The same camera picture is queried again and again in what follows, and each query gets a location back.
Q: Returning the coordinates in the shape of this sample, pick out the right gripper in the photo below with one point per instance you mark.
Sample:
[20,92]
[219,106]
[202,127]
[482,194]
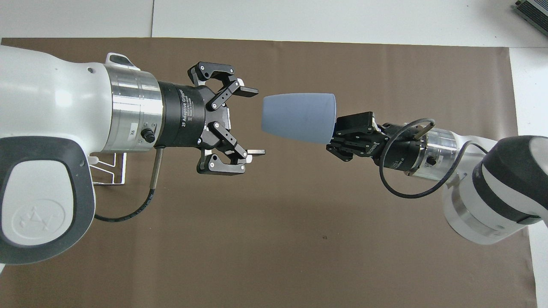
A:
[398,149]

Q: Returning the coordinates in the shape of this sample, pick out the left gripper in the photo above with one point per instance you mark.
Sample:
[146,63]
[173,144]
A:
[184,115]

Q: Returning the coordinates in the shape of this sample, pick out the light blue cup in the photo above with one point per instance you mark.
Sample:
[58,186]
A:
[295,117]

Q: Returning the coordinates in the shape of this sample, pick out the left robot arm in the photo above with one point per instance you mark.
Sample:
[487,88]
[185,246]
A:
[55,98]

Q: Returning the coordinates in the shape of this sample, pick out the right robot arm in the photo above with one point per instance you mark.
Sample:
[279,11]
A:
[501,188]

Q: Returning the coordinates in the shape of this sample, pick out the grey metal device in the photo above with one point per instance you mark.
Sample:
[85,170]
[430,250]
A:
[533,10]

